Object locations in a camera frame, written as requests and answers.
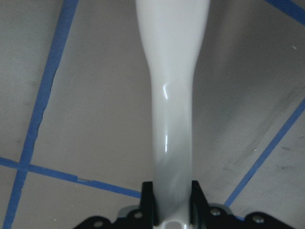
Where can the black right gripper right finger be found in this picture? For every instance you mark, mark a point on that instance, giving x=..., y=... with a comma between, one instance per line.
x=199, y=207

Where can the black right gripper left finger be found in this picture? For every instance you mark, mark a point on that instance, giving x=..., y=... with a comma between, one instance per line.
x=148, y=205

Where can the beige hand brush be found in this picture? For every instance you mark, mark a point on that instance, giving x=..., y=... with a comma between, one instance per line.
x=172, y=32

